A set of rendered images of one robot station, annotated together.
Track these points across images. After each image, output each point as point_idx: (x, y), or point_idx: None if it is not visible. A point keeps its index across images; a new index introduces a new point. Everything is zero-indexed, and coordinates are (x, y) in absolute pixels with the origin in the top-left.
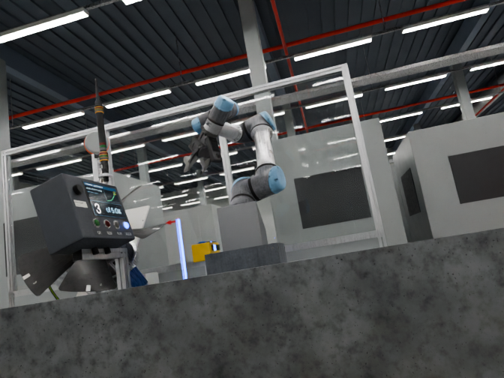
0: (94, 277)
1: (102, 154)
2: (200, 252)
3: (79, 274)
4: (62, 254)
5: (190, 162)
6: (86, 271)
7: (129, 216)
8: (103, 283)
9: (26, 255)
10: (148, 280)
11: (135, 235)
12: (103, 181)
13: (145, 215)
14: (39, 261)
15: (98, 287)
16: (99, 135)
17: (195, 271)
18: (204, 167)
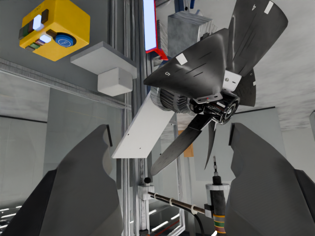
0: (254, 24)
1: None
2: (75, 19)
3: (266, 36)
4: (237, 92)
5: (289, 173)
6: (257, 38)
7: (136, 146)
8: (249, 8)
9: (253, 104)
10: (116, 77)
11: (225, 50)
12: (156, 195)
13: (123, 141)
14: (249, 93)
15: (258, 2)
16: None
17: (54, 73)
18: (102, 151)
